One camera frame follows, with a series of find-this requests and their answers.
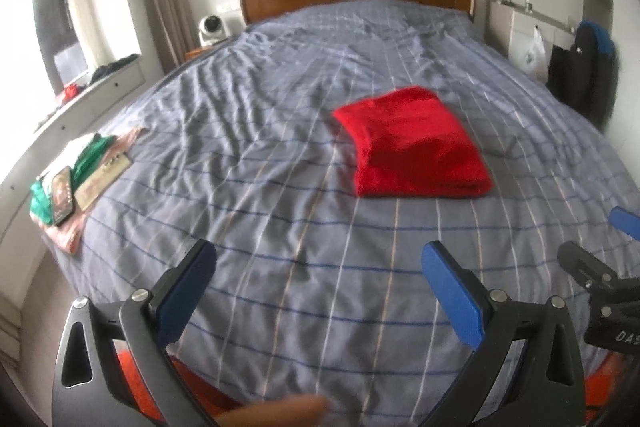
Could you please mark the black and blue backpack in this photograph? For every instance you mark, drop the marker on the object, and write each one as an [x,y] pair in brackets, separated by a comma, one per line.
[582,72]

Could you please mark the green and white garment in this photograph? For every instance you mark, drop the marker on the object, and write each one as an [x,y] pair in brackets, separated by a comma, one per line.
[90,157]

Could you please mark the beige flat box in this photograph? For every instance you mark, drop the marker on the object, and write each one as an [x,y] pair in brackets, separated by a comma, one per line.
[102,182]

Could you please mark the orange cloth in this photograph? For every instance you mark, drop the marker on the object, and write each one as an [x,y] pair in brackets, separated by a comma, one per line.
[195,387]

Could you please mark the pile of folded clothes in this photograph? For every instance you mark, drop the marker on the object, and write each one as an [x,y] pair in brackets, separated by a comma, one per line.
[70,237]

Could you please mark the white table fan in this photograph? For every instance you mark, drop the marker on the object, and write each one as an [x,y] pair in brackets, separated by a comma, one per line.
[212,29]

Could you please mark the white bedside cabinet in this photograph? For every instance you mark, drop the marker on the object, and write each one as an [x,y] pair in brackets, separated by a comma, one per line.
[510,27]

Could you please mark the smartphone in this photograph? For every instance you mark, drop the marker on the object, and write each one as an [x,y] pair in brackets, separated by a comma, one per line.
[63,194]

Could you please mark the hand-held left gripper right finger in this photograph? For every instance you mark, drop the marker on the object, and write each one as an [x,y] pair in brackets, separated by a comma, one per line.
[452,292]

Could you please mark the window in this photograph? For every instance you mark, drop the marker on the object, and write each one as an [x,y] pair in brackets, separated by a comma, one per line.
[30,37]

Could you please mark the dark clothes pile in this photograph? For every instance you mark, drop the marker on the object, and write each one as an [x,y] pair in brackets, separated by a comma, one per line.
[112,68]

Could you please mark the grey striped bed sheet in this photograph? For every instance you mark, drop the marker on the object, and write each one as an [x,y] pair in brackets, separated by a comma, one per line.
[280,117]

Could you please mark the person's left hand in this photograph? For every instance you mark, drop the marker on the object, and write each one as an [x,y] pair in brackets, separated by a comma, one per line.
[285,412]

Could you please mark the red sweater with white print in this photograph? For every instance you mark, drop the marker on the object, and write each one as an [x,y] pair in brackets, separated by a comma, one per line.
[415,147]

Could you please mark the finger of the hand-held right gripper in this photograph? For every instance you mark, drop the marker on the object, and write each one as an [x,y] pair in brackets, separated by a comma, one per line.
[627,222]
[585,264]

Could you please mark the small red item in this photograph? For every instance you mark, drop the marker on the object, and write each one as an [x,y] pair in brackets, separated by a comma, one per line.
[70,92]

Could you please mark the wooden nightstand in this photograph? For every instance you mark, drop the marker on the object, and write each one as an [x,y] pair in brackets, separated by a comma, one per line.
[196,53]

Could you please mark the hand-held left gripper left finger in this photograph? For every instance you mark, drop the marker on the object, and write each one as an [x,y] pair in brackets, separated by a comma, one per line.
[185,292]

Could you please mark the white plastic bag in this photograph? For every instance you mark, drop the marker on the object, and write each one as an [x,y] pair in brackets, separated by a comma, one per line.
[532,52]

